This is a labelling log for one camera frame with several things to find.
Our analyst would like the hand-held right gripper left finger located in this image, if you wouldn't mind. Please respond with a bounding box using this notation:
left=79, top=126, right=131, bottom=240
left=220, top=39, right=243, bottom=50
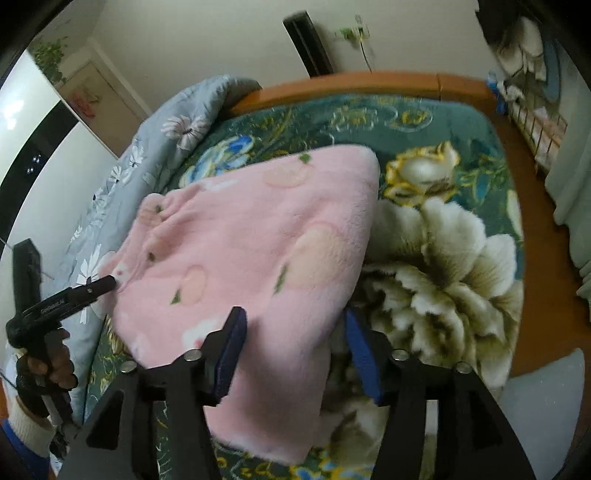
left=59, top=305, right=249, bottom=480

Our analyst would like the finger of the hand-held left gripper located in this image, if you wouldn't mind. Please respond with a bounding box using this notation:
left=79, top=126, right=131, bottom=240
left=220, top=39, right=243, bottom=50
left=67, top=274, right=118, bottom=309

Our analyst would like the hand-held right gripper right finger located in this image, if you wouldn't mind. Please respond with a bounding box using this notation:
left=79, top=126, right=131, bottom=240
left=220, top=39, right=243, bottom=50
left=344, top=308, right=536, bottom=480

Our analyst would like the pink printed fleece garment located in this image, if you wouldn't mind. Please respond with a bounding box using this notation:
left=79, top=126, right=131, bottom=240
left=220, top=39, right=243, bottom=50
left=111, top=144, right=382, bottom=466

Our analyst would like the person's left forearm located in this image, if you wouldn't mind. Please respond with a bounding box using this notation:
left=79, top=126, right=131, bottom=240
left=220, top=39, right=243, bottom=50
left=0, top=396, right=58, bottom=462

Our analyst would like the heap of dark and white clothes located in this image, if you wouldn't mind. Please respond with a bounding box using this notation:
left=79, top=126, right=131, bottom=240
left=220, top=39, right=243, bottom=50
left=478, top=0, right=561, bottom=104

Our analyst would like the person's left hand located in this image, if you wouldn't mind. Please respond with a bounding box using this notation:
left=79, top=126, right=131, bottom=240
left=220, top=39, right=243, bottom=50
left=16, top=329, right=79, bottom=418

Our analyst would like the green floral bed blanket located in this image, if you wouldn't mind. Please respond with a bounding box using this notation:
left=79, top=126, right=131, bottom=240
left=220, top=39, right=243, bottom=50
left=83, top=95, right=527, bottom=480

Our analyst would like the white wardrobe with black band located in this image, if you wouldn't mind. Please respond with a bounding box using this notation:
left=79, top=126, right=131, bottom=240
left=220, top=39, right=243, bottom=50
left=0, top=51, right=121, bottom=259

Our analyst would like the grey daisy-print quilt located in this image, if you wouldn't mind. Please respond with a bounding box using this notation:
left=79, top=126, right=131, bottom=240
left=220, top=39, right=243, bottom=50
left=60, top=76, right=264, bottom=416

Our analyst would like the pale grey cushion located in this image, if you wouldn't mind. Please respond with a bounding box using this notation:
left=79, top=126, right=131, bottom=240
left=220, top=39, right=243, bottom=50
left=496, top=348, right=588, bottom=480

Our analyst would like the beige door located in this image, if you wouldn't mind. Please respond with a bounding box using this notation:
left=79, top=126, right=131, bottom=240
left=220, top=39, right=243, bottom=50
left=60, top=60, right=153, bottom=158

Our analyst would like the red door decoration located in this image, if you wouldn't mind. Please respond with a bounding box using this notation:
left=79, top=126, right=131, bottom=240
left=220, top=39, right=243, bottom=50
left=69, top=85, right=101, bottom=119

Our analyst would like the green potted plant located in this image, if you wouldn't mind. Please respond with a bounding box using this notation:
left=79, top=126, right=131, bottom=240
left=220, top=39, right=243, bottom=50
left=30, top=37, right=70, bottom=86

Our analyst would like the pale green cloth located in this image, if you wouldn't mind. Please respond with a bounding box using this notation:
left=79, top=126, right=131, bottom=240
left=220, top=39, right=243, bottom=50
left=545, top=124, right=591, bottom=296

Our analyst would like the wooden bed footboard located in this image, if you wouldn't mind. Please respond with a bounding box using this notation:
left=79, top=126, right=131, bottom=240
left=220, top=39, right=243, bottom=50
left=228, top=71, right=497, bottom=118

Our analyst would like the black tower appliance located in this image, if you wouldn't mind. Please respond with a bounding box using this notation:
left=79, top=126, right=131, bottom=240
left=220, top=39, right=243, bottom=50
left=283, top=13, right=334, bottom=78

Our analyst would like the beige wire rack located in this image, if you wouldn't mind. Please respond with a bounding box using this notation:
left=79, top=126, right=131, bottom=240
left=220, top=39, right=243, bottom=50
left=505, top=90, right=571, bottom=171

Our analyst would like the thin power cable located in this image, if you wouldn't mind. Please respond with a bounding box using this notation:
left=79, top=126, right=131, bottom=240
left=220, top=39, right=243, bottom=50
left=359, top=39, right=376, bottom=73

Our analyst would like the white wall power socket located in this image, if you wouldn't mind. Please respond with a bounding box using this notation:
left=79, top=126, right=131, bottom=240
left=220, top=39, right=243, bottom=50
left=339, top=24, right=372, bottom=43

